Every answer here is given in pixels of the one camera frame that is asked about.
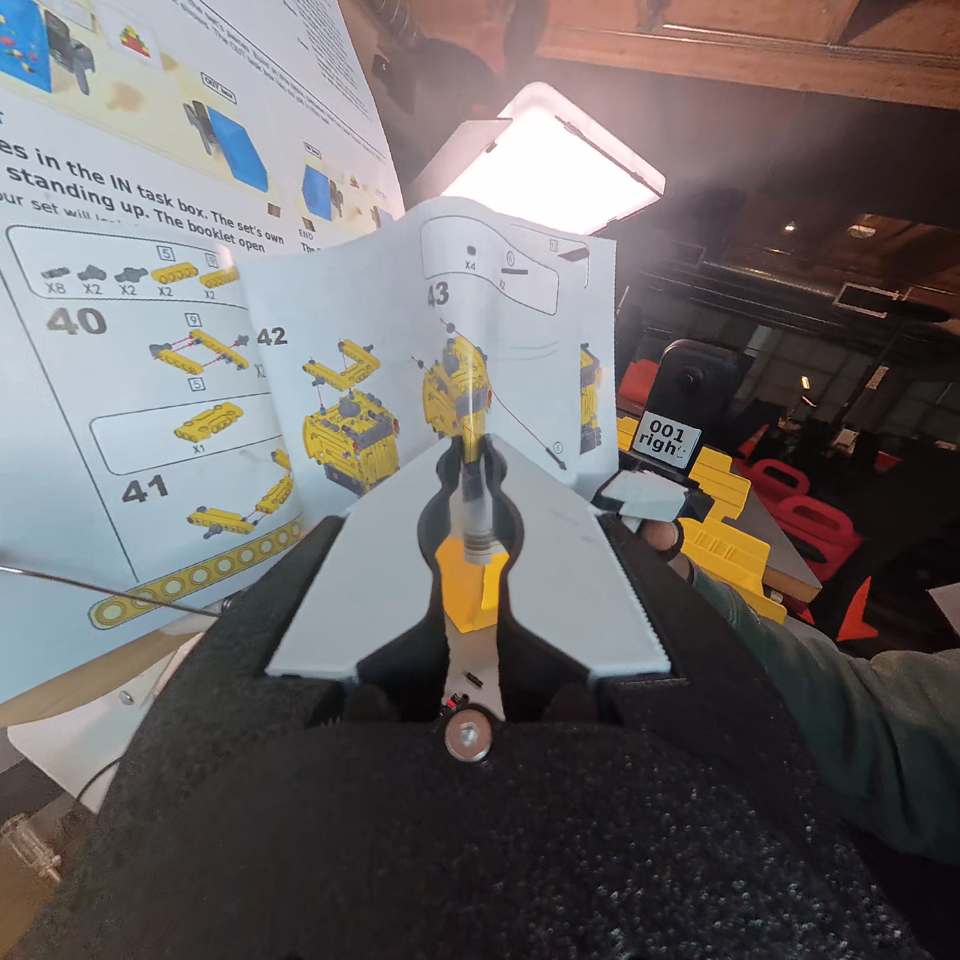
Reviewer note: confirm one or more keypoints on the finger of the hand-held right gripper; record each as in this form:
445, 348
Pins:
645, 495

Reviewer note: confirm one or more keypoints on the person's right hand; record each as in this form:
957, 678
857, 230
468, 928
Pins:
658, 534

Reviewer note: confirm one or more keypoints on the white printed task sheet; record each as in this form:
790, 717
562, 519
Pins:
187, 112

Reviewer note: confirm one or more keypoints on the nested yellow bins stack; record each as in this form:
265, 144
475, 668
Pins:
727, 547

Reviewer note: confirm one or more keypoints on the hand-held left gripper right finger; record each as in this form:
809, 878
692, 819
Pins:
577, 592

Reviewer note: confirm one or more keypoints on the lego instruction booklet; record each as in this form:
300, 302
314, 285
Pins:
150, 412

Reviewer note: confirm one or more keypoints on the orange plastic crate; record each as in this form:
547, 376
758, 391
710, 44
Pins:
637, 382

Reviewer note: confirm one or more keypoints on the metal page holder clip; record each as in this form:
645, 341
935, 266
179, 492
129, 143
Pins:
112, 592

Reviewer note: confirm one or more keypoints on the yellow plastic bin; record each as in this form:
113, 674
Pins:
465, 585

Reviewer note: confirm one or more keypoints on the person's right forearm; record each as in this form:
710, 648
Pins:
862, 712

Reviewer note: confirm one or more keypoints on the bright light panel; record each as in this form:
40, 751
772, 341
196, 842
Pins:
555, 165

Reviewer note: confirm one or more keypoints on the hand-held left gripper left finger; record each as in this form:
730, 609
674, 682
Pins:
352, 592

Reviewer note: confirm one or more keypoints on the red plastic basket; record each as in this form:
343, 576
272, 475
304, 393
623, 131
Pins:
810, 517

